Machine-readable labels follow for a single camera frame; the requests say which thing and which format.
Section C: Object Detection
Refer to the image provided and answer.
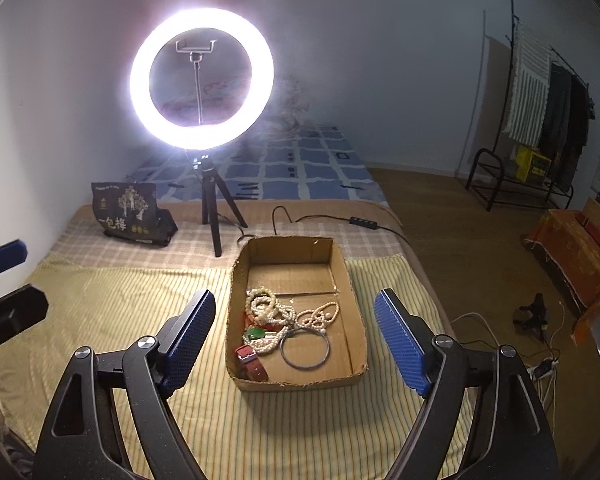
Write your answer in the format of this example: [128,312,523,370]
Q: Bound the dark hanging cloth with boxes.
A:
[537,62,595,187]

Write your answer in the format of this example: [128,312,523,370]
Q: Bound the silver bangle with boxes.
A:
[280,328,330,372]

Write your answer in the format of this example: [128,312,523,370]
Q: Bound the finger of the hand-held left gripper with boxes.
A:
[0,239,29,281]
[0,283,50,377]

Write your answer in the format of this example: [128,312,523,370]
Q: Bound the white ring light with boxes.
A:
[129,8,271,150]

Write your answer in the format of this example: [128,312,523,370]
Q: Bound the yellow striped blanket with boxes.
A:
[0,252,487,480]

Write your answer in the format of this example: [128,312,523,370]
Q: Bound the long cream bead necklace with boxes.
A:
[244,287,297,357]

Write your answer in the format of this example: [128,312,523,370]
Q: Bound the checkered bed sheet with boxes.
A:
[40,202,417,272]

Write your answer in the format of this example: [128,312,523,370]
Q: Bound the black tripod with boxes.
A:
[192,155,249,257]

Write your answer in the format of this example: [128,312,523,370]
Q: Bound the white knit hanging cloth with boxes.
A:
[504,20,552,147]

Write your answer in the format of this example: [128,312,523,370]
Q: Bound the white cables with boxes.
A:
[452,300,582,426]

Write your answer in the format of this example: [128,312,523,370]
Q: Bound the phone holder clamp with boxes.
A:
[175,38,216,127]

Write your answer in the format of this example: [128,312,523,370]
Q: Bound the yellow box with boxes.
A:
[514,147,553,184]

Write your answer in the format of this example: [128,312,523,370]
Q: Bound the blue patterned blanket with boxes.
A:
[125,121,391,207]

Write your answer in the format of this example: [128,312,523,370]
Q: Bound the black cable with controller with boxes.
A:
[272,204,407,242]

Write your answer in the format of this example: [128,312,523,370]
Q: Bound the red strap watch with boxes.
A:
[235,343,270,382]

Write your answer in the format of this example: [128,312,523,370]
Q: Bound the small cream bead bracelet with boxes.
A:
[297,302,341,335]

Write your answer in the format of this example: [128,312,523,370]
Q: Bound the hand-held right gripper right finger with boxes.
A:
[373,287,561,480]

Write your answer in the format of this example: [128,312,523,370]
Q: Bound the black clamp tool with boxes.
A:
[512,293,551,334]

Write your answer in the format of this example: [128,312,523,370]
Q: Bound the dark striped cloth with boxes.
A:
[0,407,33,480]

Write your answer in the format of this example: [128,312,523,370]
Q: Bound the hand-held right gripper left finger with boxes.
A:
[32,288,216,480]

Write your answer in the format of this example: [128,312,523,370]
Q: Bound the black printed bag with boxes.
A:
[90,181,179,249]

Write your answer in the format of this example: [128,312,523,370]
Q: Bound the power strip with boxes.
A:
[527,357,562,379]

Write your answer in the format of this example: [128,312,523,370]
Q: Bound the orange covered furniture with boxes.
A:
[523,197,600,352]

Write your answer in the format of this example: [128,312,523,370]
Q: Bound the cardboard box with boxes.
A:
[225,235,369,394]

